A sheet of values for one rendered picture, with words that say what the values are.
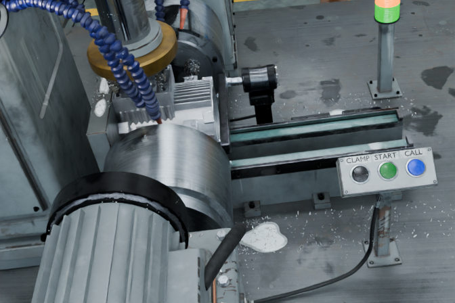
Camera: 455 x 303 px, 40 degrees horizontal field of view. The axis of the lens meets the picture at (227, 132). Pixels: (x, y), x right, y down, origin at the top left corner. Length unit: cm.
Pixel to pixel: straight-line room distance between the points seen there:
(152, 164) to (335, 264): 48
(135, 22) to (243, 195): 49
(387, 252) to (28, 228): 76
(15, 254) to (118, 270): 78
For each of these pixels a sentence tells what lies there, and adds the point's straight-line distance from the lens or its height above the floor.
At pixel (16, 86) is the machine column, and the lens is 116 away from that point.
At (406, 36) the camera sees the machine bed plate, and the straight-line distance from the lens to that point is 199.
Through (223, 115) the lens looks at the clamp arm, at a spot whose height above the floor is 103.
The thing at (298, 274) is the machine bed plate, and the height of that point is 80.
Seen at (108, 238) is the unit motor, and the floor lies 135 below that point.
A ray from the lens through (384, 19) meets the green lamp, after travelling 161.
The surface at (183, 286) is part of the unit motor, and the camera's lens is 72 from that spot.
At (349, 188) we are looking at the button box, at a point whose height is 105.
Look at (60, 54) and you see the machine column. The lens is 143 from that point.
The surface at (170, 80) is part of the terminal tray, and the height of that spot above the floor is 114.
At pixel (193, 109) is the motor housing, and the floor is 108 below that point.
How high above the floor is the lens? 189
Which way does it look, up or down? 41 degrees down
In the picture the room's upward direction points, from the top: 10 degrees counter-clockwise
